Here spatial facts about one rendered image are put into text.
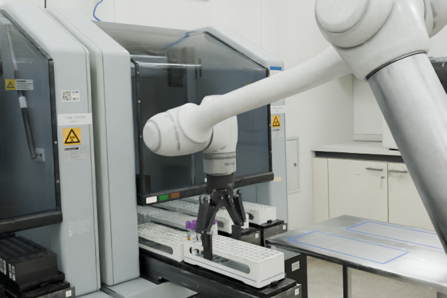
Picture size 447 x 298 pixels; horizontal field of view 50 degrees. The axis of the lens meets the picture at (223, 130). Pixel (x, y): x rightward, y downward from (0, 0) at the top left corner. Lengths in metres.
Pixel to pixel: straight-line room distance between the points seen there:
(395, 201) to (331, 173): 0.56
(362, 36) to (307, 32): 3.20
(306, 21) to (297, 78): 2.91
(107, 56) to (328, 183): 2.76
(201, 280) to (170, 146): 0.41
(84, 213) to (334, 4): 0.94
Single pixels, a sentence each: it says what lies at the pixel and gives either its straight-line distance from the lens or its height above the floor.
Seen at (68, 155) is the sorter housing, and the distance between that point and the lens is 1.38.
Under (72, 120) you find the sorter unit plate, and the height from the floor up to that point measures 1.24.
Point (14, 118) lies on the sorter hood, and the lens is 1.31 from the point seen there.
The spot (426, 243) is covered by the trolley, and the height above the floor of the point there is 0.82.
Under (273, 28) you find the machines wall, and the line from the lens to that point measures 3.64.
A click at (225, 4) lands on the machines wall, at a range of 3.33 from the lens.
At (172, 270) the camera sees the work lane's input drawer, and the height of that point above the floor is 0.79.
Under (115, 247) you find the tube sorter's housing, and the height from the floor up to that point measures 0.85.
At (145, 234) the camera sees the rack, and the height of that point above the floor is 0.86.
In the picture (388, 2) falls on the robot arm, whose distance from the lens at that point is 0.78.
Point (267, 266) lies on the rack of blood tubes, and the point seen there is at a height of 0.87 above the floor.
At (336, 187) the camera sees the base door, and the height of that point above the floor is 0.59.
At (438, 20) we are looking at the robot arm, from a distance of 0.96.
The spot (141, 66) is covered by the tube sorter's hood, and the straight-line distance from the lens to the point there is 1.49.
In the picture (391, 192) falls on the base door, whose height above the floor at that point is 0.60.
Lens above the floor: 1.26
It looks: 3 degrees down
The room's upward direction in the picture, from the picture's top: 2 degrees counter-clockwise
